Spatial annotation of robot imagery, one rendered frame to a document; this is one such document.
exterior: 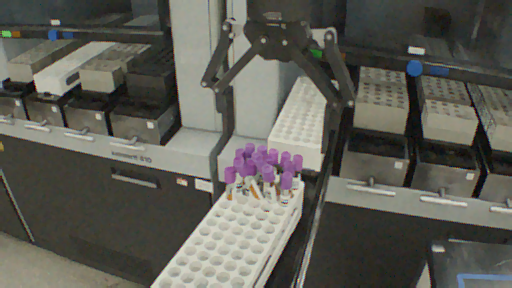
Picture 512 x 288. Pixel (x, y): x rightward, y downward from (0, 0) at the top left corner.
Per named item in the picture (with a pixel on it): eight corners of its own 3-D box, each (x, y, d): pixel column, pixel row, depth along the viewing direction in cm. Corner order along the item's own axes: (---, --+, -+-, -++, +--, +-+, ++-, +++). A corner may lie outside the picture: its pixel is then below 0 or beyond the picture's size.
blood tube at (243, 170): (269, 217, 57) (242, 168, 50) (260, 216, 58) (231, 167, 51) (273, 209, 58) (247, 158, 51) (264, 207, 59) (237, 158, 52)
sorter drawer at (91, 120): (179, 44, 153) (177, 22, 148) (211, 46, 150) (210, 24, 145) (58, 138, 95) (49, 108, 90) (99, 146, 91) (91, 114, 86)
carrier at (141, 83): (171, 96, 95) (168, 74, 91) (167, 100, 93) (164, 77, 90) (132, 91, 97) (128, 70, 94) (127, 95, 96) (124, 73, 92)
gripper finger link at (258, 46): (271, 42, 44) (262, 33, 44) (215, 98, 51) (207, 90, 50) (279, 32, 47) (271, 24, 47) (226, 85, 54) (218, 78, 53)
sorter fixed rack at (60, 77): (97, 57, 124) (94, 40, 121) (121, 59, 122) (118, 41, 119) (37, 96, 100) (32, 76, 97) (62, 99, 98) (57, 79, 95)
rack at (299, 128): (297, 98, 97) (299, 75, 94) (337, 104, 95) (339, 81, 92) (266, 167, 73) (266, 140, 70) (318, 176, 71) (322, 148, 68)
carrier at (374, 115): (403, 130, 82) (409, 105, 78) (404, 134, 80) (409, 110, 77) (352, 122, 84) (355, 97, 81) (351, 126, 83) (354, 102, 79)
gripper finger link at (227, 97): (225, 95, 50) (220, 94, 51) (228, 139, 54) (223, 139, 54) (233, 85, 53) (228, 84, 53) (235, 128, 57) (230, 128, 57)
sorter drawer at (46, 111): (147, 41, 157) (145, 21, 152) (176, 43, 154) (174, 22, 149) (20, 129, 98) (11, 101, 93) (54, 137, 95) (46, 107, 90)
